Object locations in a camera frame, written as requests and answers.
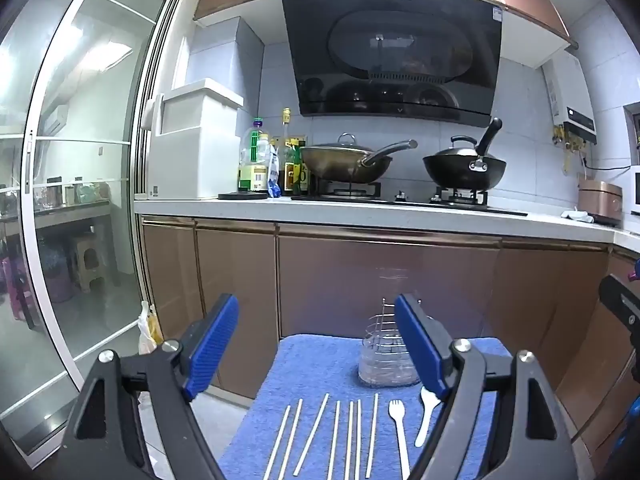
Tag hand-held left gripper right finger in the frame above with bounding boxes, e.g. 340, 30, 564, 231
394, 294, 576, 480

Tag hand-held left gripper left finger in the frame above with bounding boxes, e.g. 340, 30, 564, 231
60, 294, 240, 480

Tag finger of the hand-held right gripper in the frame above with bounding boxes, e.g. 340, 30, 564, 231
598, 274, 640, 346

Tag clear wire utensil holder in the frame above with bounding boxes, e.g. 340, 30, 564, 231
357, 296, 423, 387

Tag white plastic spoon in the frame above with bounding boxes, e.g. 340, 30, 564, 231
414, 386, 442, 447

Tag white plastic fork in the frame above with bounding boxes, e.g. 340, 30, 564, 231
388, 399, 412, 480

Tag row of white chopsticks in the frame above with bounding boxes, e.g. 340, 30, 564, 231
262, 392, 381, 480

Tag white plastic bag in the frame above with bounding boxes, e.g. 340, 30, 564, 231
137, 301, 164, 357

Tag blue towel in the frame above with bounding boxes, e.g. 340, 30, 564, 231
217, 334, 516, 480

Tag white microwave oven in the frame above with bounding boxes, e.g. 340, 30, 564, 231
627, 165, 640, 234

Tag rose gold rice cooker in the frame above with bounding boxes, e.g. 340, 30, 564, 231
577, 180, 624, 226

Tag brown base cabinets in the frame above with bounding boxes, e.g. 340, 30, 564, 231
139, 214, 640, 461

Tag plastic stool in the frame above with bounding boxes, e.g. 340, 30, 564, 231
74, 235, 109, 294

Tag black gas stove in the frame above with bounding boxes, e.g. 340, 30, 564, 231
290, 181, 529, 217

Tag flat black tray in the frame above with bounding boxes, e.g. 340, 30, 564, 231
218, 191, 274, 202

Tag black wok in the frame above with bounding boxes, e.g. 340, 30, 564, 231
422, 117, 507, 189

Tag blue and white packet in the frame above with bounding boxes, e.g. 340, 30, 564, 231
267, 147, 284, 199

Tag large cooking oil bottle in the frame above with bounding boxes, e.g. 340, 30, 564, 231
238, 118, 272, 194

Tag dark side table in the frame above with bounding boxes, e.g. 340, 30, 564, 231
0, 199, 120, 288

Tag white storage container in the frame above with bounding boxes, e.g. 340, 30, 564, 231
141, 79, 245, 201

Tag green bottle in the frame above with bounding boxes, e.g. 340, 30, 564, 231
295, 142, 312, 197

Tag bronze wok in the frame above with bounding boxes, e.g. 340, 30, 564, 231
299, 139, 419, 185

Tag black wok lid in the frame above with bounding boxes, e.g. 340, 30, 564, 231
434, 135, 482, 160

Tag yellow capped sauce bottle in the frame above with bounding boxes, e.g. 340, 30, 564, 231
280, 107, 297, 197

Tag white water heater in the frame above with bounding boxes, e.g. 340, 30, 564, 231
542, 57, 599, 147

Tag glass wok lid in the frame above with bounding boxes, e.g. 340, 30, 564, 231
302, 132, 377, 154

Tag sliding glass door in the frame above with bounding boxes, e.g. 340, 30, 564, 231
0, 0, 182, 456

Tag white air conditioner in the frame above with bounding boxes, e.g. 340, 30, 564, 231
42, 105, 69, 133

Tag black range hood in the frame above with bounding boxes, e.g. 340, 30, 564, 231
281, 0, 503, 128

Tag black power cable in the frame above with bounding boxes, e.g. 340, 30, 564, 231
581, 154, 640, 172

